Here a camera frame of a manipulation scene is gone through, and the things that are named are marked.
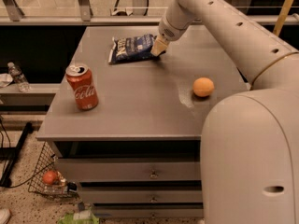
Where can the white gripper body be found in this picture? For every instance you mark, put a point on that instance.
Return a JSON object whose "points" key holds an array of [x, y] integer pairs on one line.
{"points": [[167, 32]]}

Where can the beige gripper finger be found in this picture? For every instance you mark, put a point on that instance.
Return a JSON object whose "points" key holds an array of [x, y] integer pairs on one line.
{"points": [[160, 45]]}

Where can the blue chip bag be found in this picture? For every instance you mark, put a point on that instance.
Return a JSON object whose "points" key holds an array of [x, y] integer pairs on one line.
{"points": [[132, 49]]}

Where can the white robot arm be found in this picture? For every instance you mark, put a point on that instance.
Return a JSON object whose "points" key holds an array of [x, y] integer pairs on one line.
{"points": [[250, 141]]}

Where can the orange ball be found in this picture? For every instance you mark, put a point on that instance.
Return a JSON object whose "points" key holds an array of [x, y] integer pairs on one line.
{"points": [[203, 87]]}

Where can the grey drawer cabinet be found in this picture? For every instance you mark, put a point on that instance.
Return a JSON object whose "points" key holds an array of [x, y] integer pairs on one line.
{"points": [[147, 110]]}

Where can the red cola can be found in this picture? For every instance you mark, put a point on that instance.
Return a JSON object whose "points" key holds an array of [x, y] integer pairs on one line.
{"points": [[80, 78]]}

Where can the top grey drawer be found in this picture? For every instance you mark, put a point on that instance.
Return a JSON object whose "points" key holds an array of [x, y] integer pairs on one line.
{"points": [[127, 170]]}

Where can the grey drawer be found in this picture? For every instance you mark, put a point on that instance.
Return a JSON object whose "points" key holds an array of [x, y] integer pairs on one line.
{"points": [[113, 195], [148, 211], [127, 170]]}

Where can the clear plastic water bottle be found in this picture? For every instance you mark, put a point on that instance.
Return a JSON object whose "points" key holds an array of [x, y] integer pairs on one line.
{"points": [[18, 77]]}

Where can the crumpled white paper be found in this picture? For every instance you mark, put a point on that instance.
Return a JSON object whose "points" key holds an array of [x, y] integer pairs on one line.
{"points": [[5, 80]]}

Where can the middle grey drawer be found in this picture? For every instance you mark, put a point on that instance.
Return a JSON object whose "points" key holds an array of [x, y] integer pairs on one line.
{"points": [[113, 195]]}

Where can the red apple in basket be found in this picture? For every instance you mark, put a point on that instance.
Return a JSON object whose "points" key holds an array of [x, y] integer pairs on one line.
{"points": [[50, 177]]}

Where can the bottom grey drawer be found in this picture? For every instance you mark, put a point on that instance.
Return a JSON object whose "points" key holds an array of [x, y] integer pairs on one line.
{"points": [[148, 211]]}

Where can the green white packet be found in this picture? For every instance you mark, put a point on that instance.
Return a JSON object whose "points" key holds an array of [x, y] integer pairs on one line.
{"points": [[82, 217]]}

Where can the black metal stand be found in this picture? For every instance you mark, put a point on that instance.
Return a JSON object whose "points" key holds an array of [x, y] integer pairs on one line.
{"points": [[10, 155]]}

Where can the white shoe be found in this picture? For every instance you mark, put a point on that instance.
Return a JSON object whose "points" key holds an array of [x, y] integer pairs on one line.
{"points": [[4, 216]]}

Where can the black wire basket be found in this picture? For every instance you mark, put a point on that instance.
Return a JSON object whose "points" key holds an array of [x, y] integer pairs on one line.
{"points": [[60, 189]]}

